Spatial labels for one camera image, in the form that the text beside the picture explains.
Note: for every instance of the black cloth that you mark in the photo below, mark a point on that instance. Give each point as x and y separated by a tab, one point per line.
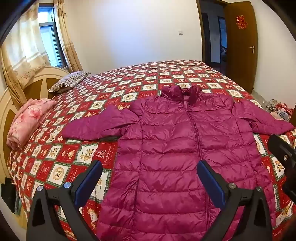
9	197

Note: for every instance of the pink floral folded blanket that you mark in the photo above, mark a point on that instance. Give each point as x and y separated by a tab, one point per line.
27	120

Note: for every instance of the brown wooden door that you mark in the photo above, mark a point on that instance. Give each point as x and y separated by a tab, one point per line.
240	58

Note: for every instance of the magenta puffer jacket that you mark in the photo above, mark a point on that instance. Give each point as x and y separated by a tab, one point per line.
166	139

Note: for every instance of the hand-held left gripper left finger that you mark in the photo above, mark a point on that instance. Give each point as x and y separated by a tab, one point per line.
89	183

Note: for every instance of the red paper door decoration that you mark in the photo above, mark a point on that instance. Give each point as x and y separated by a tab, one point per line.
241	22

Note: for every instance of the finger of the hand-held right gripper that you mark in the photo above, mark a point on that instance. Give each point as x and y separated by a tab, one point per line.
281	146

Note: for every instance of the striped pillow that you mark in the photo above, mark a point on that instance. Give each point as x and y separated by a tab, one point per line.
69	80

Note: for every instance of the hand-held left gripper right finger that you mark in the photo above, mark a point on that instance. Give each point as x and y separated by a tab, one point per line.
215	183

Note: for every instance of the cream arched headboard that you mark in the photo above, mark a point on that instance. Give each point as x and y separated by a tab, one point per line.
46	72

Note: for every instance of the brown door frame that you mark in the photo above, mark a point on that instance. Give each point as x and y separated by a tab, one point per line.
200	27

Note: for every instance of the pile of clothes on floor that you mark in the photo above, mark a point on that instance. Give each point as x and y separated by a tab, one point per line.
277	109

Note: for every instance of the bed with red printed bedspread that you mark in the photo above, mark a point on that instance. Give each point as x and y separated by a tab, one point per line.
143	76

